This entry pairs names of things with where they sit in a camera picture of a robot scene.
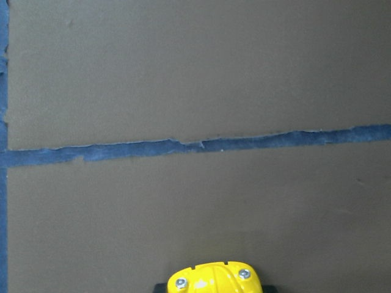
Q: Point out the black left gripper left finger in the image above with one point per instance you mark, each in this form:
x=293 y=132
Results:
x=160 y=288

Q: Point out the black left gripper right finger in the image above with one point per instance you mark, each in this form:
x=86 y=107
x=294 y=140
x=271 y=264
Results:
x=269 y=289

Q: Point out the yellow beetle toy car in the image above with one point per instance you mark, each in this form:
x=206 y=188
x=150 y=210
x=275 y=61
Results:
x=230 y=276

